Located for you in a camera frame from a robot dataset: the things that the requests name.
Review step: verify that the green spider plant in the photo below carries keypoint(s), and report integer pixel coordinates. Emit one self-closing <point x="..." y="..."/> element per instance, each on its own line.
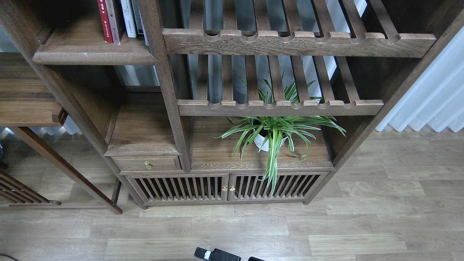
<point x="298" y="126"/>

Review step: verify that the white curtain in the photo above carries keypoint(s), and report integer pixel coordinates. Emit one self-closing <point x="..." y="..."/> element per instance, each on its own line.
<point x="436" y="99"/>

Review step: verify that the dark maroon cover book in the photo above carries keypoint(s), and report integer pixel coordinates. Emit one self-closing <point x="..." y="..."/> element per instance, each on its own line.
<point x="116" y="21"/>

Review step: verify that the dark upright book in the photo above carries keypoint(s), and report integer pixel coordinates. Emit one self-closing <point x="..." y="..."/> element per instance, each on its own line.
<point x="137" y="17"/>

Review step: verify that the pale purple upright book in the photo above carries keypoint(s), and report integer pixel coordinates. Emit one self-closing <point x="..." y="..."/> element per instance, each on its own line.
<point x="143" y="25"/>

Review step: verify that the red cover book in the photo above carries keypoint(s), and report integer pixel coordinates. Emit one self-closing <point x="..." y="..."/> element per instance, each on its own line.
<point x="105" y="21"/>

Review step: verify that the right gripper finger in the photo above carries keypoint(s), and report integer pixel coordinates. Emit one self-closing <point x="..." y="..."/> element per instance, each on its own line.
<point x="215" y="255"/>

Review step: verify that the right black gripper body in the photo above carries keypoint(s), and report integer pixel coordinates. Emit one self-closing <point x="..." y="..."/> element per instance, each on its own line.
<point x="255" y="259"/>

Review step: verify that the white upright book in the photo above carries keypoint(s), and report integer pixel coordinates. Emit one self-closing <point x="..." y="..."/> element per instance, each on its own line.
<point x="128" y="15"/>

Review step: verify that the dark wooden bookshelf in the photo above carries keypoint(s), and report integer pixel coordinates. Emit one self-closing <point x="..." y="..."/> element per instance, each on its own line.
<point x="162" y="103"/>

